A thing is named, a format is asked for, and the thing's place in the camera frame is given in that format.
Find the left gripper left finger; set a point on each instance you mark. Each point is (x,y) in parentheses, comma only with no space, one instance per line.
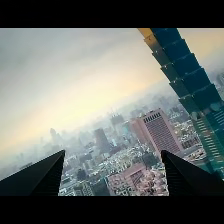
(41,178)

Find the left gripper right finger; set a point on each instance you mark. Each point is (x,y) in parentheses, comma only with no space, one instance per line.
(186,178)

